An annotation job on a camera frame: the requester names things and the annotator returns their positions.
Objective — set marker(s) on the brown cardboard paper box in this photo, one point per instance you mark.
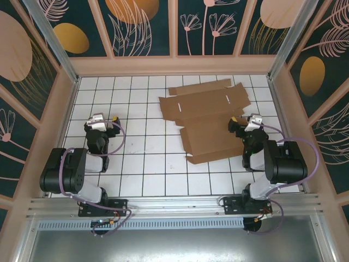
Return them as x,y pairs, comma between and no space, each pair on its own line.
207,131

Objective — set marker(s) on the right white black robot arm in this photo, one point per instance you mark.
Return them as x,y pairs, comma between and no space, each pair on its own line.
289,169

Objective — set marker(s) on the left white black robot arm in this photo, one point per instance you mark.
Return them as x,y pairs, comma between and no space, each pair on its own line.
54,174

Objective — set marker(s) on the grey metal sheet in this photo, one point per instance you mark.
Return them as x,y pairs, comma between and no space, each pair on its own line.
174,245

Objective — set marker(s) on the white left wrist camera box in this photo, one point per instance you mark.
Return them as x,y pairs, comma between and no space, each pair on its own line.
97,122

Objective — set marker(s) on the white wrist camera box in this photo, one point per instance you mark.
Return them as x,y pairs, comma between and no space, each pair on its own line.
97,122
253,122

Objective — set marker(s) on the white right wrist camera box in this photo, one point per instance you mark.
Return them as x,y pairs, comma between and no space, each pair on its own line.
253,122

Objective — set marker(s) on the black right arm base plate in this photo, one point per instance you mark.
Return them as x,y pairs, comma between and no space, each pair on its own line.
231,206

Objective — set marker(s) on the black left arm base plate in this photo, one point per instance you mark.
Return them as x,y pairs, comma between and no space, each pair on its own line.
117,207

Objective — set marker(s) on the aluminium mounting rail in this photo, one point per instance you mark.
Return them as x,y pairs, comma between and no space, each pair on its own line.
174,204

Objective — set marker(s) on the aluminium frame post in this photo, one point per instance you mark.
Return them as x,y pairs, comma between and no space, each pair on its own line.
51,38
289,35

